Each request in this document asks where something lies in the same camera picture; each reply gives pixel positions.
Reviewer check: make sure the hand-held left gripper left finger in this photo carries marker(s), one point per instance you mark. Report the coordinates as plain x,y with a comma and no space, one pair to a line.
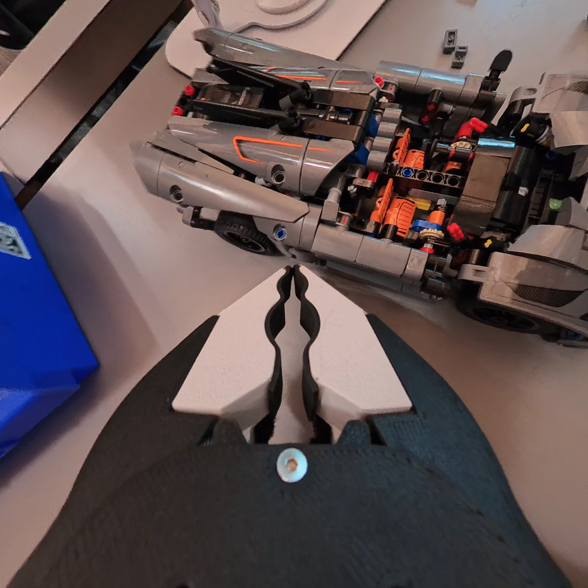
225,367

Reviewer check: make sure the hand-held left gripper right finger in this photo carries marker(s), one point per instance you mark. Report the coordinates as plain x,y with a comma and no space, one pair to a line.
358,367

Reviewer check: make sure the blue plastic bin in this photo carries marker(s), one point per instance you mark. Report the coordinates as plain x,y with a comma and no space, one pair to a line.
41,321

